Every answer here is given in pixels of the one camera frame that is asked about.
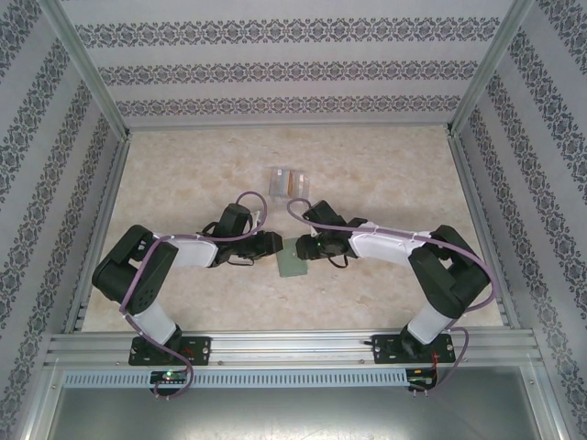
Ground green transparent bag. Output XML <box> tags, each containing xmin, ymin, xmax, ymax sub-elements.
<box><xmin>276</xmin><ymin>236</ymin><xmax>312</xmax><ymax>279</ymax></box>

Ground clear plastic card stack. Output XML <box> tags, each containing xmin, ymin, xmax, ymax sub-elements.
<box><xmin>267</xmin><ymin>166</ymin><xmax>312</xmax><ymax>200</ymax></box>

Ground small controller circuit board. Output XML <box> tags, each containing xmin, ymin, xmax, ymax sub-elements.
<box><xmin>149</xmin><ymin>368</ymin><xmax>191</xmax><ymax>386</ymax></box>
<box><xmin>406</xmin><ymin>365</ymin><xmax>440</xmax><ymax>391</ymax></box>

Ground grey sheet metal panel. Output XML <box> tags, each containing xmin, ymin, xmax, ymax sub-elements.
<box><xmin>43</xmin><ymin>387</ymin><xmax>554</xmax><ymax>440</ymax></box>

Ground aluminium mounting rail beam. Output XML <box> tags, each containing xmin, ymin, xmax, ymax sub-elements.
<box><xmin>45</xmin><ymin>332</ymin><xmax>538</xmax><ymax>368</ymax></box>

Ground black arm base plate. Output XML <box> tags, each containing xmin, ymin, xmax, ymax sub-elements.
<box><xmin>129</xmin><ymin>335</ymin><xmax>214</xmax><ymax>368</ymax></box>
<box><xmin>372</xmin><ymin>333</ymin><xmax>458</xmax><ymax>367</ymax></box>

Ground slotted grey cable duct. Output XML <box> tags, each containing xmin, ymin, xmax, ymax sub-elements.
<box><xmin>61</xmin><ymin>368</ymin><xmax>410</xmax><ymax>390</ymax></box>

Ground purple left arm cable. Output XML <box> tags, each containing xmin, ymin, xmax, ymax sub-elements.
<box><xmin>119</xmin><ymin>191</ymin><xmax>271</xmax><ymax>401</ymax></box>

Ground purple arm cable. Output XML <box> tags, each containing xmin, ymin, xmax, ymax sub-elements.
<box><xmin>119</xmin><ymin>191</ymin><xmax>271</xmax><ymax>401</ymax></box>
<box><xmin>286</xmin><ymin>198</ymin><xmax>500</xmax><ymax>396</ymax></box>

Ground aluminium table side rail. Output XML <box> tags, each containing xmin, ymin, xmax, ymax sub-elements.
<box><xmin>445</xmin><ymin>132</ymin><xmax>525</xmax><ymax>331</ymax></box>
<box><xmin>62</xmin><ymin>135</ymin><xmax>135</xmax><ymax>336</ymax></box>

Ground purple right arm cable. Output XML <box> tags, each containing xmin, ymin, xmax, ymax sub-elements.
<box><xmin>286</xmin><ymin>198</ymin><xmax>500</xmax><ymax>396</ymax></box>

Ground aluminium frame post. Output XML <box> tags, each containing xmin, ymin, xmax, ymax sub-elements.
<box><xmin>444</xmin><ymin>0</ymin><xmax>537</xmax><ymax>138</ymax></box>
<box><xmin>39</xmin><ymin>0</ymin><xmax>135</xmax><ymax>141</ymax></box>

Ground aluminium frame leg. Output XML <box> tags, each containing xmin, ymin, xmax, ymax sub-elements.
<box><xmin>520</xmin><ymin>359</ymin><xmax>570</xmax><ymax>440</ymax></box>
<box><xmin>20</xmin><ymin>359</ymin><xmax>65</xmax><ymax>440</ymax></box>

